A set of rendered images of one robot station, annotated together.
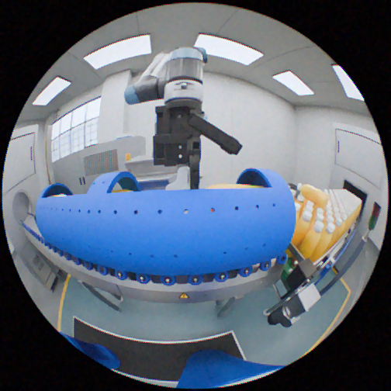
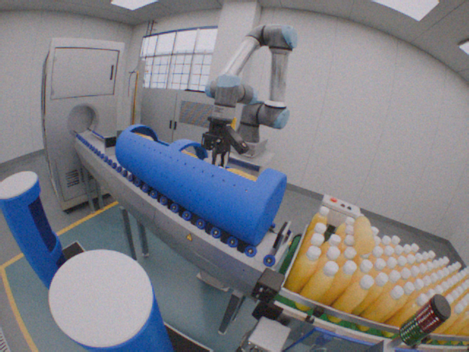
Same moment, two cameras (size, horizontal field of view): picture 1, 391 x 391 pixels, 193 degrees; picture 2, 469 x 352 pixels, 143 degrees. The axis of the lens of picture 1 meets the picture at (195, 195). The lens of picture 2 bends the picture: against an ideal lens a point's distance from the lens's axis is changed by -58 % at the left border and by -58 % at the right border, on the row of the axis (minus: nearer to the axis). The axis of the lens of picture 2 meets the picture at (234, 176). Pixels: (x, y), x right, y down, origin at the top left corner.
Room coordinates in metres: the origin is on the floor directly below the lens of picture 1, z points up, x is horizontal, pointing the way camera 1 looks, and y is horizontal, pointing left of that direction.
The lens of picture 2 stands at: (-0.26, -0.38, 1.44)
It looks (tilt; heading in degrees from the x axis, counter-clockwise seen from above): 23 degrees down; 32
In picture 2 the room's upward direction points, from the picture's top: 11 degrees clockwise
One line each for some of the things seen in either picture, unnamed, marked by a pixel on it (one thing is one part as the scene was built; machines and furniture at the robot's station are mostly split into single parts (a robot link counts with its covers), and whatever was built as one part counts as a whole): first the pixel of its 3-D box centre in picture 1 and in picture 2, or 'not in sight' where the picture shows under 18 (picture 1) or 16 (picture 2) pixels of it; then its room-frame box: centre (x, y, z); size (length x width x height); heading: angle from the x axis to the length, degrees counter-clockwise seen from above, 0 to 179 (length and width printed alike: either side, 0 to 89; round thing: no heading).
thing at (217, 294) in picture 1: (70, 256); (128, 184); (0.22, 0.76, 0.79); 2.17 x 0.29 x 0.34; 95
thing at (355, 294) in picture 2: (330, 240); (349, 301); (0.18, -0.61, 0.99); 0.07 x 0.07 x 0.19
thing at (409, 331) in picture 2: (372, 221); (416, 327); (-0.01, -0.70, 1.18); 0.06 x 0.06 x 0.05
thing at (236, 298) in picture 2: (226, 308); (229, 316); (0.23, -0.23, 0.31); 0.06 x 0.06 x 0.63; 5
